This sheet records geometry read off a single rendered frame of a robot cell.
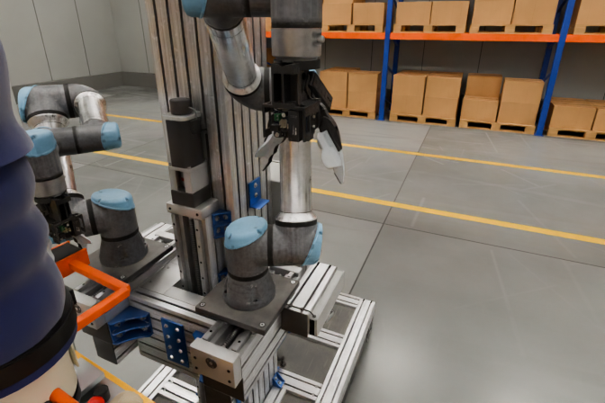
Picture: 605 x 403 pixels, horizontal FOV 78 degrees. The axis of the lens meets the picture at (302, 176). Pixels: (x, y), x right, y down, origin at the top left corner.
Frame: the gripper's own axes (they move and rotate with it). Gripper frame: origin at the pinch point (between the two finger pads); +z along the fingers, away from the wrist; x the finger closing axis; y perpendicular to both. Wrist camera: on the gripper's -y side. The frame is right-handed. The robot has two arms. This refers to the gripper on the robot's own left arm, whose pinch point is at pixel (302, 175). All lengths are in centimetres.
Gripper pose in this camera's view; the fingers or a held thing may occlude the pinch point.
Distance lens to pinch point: 66.4
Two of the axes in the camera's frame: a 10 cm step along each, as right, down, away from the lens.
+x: 9.2, 1.5, -3.7
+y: -4.0, 3.4, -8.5
